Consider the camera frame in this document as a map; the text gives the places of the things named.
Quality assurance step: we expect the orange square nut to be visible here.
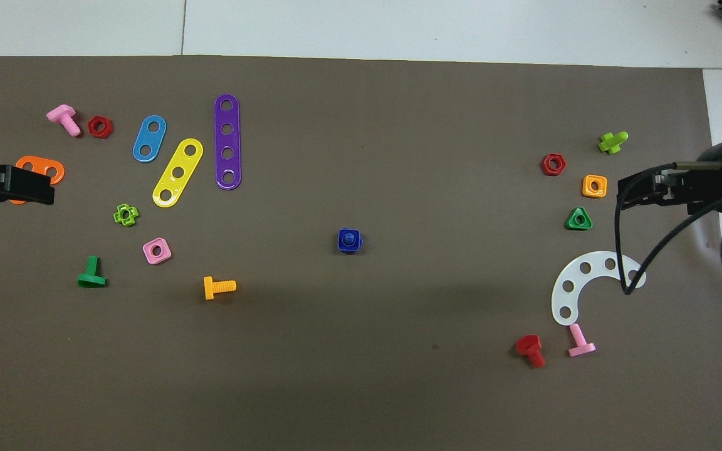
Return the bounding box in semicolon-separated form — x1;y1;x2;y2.
582;174;609;199

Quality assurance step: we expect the pink plastic bolt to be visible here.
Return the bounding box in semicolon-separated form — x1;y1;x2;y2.
46;104;82;137
567;323;597;358

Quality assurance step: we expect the dark green plastic bolt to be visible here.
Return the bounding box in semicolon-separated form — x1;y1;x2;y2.
77;256;108;289

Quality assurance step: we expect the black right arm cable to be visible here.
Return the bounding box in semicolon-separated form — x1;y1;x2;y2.
614;162;722;296

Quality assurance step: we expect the brown table mat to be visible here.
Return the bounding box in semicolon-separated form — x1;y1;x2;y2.
0;55;722;451

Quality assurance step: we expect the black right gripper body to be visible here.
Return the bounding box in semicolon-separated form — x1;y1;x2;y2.
651;168;722;217

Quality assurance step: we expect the red plastic bolt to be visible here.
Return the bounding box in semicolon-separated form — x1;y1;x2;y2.
515;334;547;368

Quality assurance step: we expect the yellow three-hole strip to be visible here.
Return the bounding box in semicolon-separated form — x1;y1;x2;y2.
152;138;204;209

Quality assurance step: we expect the purple four-hole strip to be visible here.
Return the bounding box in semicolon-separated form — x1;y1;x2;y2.
214;94;243;190

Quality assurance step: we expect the blue square nut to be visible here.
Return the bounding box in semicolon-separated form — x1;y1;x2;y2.
337;228;364;254

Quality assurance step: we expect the orange heart-shaped plate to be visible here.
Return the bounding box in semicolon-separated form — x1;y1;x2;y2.
9;155;66;205

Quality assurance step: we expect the pink square nut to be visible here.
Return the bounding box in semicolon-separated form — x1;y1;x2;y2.
142;237;172;265

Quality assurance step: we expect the blue two-hole strip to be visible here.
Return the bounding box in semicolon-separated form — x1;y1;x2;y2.
132;115;167;163

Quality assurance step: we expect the orange plastic bolt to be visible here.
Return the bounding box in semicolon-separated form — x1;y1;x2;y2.
203;276;238;301

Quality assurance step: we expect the white curved perforated plate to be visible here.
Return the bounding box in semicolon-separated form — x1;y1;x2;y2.
551;251;647;326

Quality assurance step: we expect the lime green cross bolt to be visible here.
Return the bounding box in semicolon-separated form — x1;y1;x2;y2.
598;131;629;155

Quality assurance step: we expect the green triangle nut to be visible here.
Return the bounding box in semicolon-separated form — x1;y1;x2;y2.
565;206;594;231

